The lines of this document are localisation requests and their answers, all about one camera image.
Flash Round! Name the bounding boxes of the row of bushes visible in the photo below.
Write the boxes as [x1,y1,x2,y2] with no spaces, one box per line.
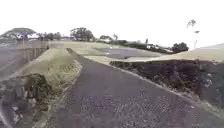
[96,34,174,54]

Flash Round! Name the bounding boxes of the wide crowned tree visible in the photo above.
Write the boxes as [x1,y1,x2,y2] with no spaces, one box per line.
[1,27,38,42]

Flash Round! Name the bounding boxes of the grey asphalt path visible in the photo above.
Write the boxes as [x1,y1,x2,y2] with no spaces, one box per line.
[43,49,224,128]

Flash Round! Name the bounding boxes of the dark bush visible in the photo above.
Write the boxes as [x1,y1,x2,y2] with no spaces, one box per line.
[171,41,190,54]

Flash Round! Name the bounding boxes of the dark earth bank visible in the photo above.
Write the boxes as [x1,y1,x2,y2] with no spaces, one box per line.
[109,59,224,111]

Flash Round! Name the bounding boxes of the grass field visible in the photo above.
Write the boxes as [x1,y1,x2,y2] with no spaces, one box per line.
[63,40,224,65]

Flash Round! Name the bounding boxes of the dark bushes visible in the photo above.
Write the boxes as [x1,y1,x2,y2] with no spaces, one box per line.
[0,73,52,128]

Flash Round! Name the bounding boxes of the grey asphalt lot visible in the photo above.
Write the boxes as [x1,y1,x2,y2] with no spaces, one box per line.
[94,47,164,61]

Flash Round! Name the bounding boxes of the palm tree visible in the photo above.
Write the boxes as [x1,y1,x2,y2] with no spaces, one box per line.
[185,18,201,50]

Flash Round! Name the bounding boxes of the grass strip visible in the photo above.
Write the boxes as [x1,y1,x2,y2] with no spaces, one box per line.
[9,48,84,128]

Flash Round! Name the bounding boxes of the wooden fence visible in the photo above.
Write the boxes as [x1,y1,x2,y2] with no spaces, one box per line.
[14,39,64,63]

